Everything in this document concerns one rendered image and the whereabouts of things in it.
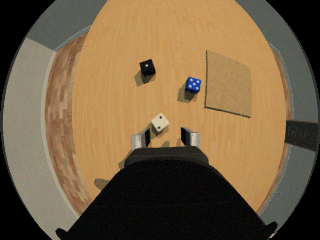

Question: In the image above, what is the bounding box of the tan square mat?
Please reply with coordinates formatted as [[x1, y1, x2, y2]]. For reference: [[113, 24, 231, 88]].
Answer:
[[205, 50, 252, 117]]

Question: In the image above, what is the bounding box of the white die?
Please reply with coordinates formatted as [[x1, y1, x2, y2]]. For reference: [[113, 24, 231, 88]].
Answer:
[[150, 113, 170, 132]]

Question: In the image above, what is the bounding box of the blue die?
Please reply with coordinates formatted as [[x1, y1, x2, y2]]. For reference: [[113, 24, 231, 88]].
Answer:
[[185, 77, 201, 94]]

